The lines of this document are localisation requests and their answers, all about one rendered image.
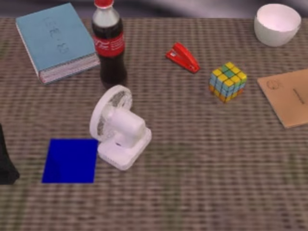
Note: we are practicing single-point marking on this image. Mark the red stapler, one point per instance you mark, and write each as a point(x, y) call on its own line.
point(184, 57)

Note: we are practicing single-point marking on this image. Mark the light blue book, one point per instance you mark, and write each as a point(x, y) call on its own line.
point(55, 41)

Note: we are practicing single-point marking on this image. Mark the cola bottle red label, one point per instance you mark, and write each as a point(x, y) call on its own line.
point(109, 43)

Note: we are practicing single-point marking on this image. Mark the white bowl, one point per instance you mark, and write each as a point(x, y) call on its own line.
point(276, 26)

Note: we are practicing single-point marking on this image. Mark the blue square sheet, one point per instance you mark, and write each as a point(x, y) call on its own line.
point(69, 161)

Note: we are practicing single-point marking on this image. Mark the multicoloured puzzle cube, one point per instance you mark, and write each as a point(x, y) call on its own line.
point(227, 81)

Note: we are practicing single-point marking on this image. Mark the brown paper envelope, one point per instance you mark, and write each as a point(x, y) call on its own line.
point(288, 96)

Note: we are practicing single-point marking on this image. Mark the white desk fan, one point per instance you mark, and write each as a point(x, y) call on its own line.
point(125, 134)

